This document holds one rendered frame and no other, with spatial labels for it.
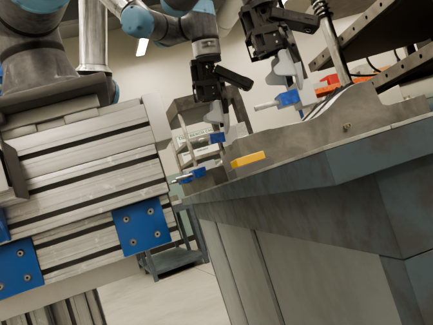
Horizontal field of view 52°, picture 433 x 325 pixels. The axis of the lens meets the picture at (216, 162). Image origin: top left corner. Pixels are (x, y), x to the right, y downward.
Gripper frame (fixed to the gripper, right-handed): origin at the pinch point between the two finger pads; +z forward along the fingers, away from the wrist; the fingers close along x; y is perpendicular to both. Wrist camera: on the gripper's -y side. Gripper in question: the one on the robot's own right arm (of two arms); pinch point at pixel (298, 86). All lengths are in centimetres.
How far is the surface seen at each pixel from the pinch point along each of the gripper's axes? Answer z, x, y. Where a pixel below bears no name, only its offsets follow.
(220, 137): 2.8, -26.6, 14.4
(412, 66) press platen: -5, -54, -67
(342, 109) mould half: 6.7, -10.1, -13.2
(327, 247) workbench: 28.3, 30.8, 16.0
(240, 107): -79, -484, -114
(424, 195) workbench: 23, 50, 12
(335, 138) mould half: 13.0, -10.1, -9.1
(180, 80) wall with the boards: -210, -763, -88
